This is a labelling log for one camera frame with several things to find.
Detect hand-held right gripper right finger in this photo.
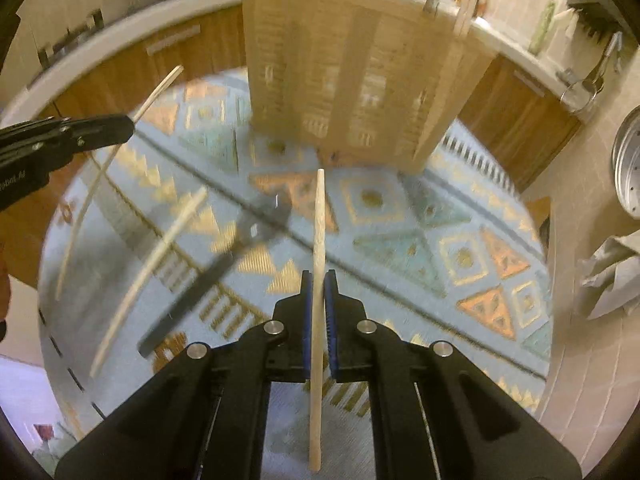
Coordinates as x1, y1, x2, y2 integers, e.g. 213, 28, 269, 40
324, 270, 583, 480

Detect patterned blue tablecloth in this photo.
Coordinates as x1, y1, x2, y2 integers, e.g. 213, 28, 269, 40
37, 67, 554, 480

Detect grey hanging towel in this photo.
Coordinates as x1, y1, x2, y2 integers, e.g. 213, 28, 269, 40
575, 235, 640, 322

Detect wooden chopstick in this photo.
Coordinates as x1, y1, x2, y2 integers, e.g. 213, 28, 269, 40
54, 65, 185, 302
307, 169, 329, 474
89, 187, 209, 377

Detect beige plastic utensil basket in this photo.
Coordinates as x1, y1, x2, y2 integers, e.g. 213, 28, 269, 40
241, 0, 501, 177

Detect metal strainer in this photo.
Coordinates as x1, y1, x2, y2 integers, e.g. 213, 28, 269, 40
557, 67, 601, 112

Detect hanging metal tongs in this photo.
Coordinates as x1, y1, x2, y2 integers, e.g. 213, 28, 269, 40
595, 32, 626, 92

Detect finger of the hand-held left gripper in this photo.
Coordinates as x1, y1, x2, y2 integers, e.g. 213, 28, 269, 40
0, 127, 135, 173
0, 115, 134, 143

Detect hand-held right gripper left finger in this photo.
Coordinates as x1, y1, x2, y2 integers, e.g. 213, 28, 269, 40
55, 270, 315, 480

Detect green patterned roll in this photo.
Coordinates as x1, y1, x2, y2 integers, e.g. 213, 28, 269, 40
530, 2, 557, 56

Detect black wall shelf rack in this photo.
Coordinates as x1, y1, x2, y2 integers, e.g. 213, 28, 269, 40
567, 0, 626, 42

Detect perforated metal steamer tray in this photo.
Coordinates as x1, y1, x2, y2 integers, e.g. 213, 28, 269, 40
612, 110, 640, 221

